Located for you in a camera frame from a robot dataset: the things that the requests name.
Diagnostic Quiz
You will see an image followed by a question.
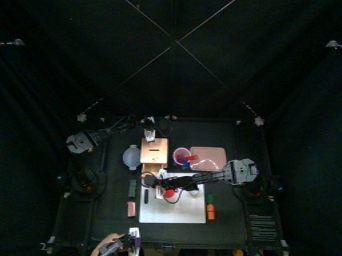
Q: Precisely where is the white dough cutter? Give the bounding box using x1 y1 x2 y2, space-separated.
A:
153 185 165 200

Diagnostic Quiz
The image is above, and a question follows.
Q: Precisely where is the wooden pull-out drawer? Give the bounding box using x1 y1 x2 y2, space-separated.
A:
140 162 168 176

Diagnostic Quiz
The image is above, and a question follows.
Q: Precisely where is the wooden drawer box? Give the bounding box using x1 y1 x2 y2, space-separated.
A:
138 137 169 165

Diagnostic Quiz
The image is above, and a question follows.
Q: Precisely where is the clear bluish plastic bowl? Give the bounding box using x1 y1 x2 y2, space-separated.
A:
121 144 141 171

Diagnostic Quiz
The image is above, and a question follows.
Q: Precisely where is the person's bare hand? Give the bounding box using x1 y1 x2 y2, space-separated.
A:
89 232 128 256

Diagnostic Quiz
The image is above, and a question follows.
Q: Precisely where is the black rectangular block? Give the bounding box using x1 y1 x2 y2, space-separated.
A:
126 179 137 198

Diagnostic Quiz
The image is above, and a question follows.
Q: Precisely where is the white cutting board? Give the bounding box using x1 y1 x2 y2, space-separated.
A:
137 172 208 224

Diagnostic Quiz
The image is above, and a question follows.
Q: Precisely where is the red toy tool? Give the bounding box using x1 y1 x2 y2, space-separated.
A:
179 154 199 165

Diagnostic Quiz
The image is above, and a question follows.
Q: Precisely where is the pink cup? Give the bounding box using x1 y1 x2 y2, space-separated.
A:
172 146 192 167

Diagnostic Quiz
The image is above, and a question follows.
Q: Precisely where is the pink square tray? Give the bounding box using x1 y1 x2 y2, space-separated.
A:
188 146 228 172

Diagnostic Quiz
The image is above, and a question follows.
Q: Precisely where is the orange toy carrot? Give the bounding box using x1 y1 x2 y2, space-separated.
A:
205 194 216 221

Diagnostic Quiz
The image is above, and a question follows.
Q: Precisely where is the white text table label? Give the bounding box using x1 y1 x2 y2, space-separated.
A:
248 213 279 247

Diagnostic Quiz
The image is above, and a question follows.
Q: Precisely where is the thin white cable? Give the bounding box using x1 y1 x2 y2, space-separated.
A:
188 159 223 170

